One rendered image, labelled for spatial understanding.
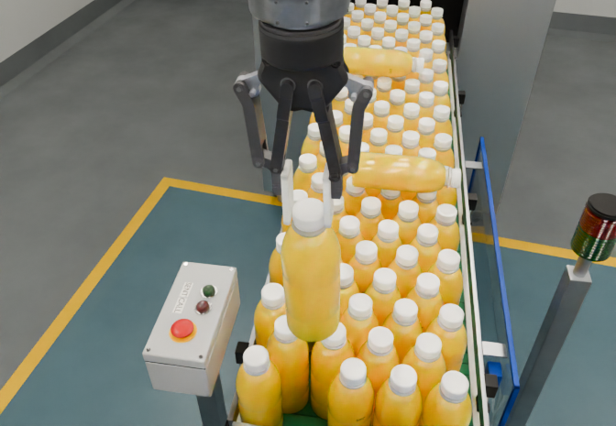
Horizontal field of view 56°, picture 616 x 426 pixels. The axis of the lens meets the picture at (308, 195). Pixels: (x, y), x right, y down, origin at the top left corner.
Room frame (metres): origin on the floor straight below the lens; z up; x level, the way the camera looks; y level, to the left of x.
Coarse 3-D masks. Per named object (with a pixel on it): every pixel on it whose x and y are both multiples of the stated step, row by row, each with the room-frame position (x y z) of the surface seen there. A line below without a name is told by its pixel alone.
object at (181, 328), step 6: (174, 324) 0.57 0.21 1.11; (180, 324) 0.57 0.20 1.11; (186, 324) 0.57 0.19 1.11; (192, 324) 0.57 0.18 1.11; (174, 330) 0.56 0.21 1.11; (180, 330) 0.56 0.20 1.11; (186, 330) 0.56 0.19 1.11; (192, 330) 0.56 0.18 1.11; (180, 336) 0.55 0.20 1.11; (186, 336) 0.55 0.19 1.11
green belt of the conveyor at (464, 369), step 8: (456, 200) 1.13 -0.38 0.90; (456, 208) 1.10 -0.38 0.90; (456, 216) 1.07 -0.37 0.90; (464, 304) 0.79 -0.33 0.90; (464, 312) 0.77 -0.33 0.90; (464, 320) 0.75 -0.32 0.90; (464, 360) 0.65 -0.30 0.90; (464, 368) 0.63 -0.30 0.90; (304, 408) 0.55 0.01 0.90; (288, 416) 0.54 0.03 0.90; (296, 416) 0.54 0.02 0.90; (304, 416) 0.54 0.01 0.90; (312, 416) 0.54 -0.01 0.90; (288, 424) 0.52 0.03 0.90; (296, 424) 0.52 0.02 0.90; (304, 424) 0.52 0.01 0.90; (312, 424) 0.52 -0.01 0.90; (320, 424) 0.52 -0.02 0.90; (472, 424) 0.52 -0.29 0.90
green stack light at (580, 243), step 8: (576, 232) 0.70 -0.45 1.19; (584, 232) 0.68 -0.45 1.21; (576, 240) 0.69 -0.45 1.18; (584, 240) 0.68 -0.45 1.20; (592, 240) 0.67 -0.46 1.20; (600, 240) 0.66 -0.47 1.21; (608, 240) 0.66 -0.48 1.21; (576, 248) 0.68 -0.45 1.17; (584, 248) 0.67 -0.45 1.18; (592, 248) 0.67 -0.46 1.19; (600, 248) 0.66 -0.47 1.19; (608, 248) 0.66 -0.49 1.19; (584, 256) 0.67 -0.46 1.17; (592, 256) 0.67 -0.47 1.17; (600, 256) 0.66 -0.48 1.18; (608, 256) 0.67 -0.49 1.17
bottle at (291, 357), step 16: (272, 336) 0.58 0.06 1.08; (272, 352) 0.55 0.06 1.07; (288, 352) 0.55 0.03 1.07; (304, 352) 0.56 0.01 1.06; (288, 368) 0.54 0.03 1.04; (304, 368) 0.55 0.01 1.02; (288, 384) 0.54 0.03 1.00; (304, 384) 0.55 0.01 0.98; (288, 400) 0.54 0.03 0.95; (304, 400) 0.55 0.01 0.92
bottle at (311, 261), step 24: (288, 240) 0.48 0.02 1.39; (312, 240) 0.47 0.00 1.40; (336, 240) 0.49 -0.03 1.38; (288, 264) 0.47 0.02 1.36; (312, 264) 0.46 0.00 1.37; (336, 264) 0.47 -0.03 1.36; (288, 288) 0.47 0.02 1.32; (312, 288) 0.46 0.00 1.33; (336, 288) 0.47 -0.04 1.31; (288, 312) 0.48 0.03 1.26; (312, 312) 0.46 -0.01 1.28; (336, 312) 0.48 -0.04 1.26; (312, 336) 0.46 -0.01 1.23
